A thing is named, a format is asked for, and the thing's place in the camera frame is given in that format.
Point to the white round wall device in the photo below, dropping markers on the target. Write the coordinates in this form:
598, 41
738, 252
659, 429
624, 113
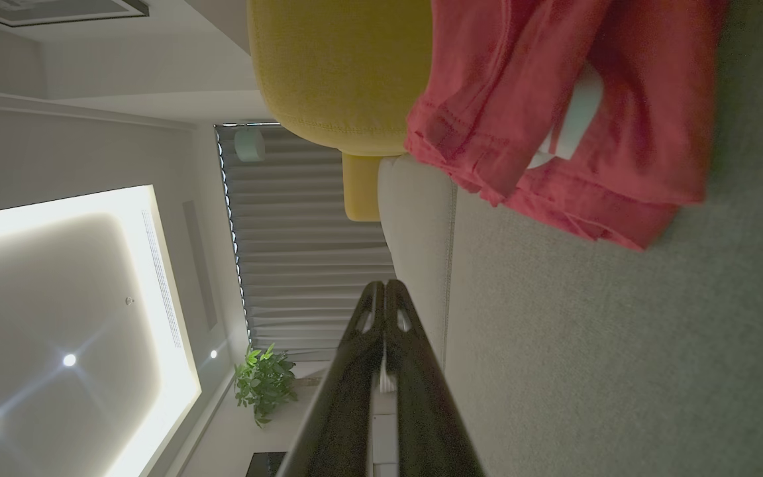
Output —
249, 144

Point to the green plant in white pot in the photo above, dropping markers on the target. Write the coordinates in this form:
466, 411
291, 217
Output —
265, 384

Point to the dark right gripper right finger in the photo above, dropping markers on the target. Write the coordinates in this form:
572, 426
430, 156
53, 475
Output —
428, 411

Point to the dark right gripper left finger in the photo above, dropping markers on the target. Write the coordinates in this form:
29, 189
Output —
342, 411

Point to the small grey sofa seat cushion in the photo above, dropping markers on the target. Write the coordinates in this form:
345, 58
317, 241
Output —
414, 252

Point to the big yellow sofa back cushion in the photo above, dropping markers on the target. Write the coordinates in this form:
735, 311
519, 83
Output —
342, 66

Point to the large grey sofa seat cushion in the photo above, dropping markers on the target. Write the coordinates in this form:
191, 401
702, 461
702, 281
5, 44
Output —
620, 344

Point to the grey pleated curtain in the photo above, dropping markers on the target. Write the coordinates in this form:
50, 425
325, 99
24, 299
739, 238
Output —
302, 252

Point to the dark ceiling air vent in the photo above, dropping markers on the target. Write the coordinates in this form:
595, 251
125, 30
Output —
50, 10

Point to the red shorts with white stripe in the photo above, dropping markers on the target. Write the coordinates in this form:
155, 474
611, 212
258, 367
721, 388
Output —
640, 119

